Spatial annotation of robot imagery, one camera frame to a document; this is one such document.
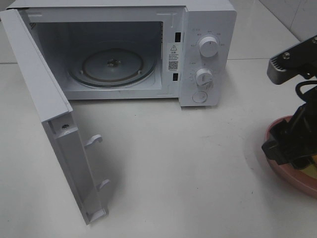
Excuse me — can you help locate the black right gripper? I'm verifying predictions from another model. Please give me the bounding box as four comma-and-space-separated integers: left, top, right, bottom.
262, 85, 317, 169

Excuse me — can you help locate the pink round plate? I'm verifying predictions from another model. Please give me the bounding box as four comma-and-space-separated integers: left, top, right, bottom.
264, 115, 317, 199

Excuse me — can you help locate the round white door button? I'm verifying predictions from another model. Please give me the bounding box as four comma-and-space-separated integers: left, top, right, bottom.
192, 91, 208, 103

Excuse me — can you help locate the white timer knob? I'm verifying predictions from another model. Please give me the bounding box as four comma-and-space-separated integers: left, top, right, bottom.
195, 68, 213, 86

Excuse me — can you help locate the white microwave door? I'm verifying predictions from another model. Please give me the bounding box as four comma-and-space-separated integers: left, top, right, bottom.
0, 9, 108, 224

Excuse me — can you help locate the white bread sandwich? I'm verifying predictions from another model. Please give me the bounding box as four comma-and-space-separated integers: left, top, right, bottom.
306, 155, 317, 177

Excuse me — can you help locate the upper white power knob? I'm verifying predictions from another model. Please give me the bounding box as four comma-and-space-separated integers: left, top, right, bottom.
199, 36, 218, 58

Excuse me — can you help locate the white microwave oven body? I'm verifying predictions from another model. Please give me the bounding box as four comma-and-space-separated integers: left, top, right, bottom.
6, 0, 237, 107

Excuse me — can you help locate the white warning label sticker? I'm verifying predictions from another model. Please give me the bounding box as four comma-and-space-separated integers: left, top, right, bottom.
166, 42, 182, 72

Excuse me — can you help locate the glass microwave turntable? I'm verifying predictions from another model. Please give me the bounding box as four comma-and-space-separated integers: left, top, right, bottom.
68, 48, 157, 88

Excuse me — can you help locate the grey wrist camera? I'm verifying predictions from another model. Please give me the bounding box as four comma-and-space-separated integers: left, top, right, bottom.
267, 36, 317, 85

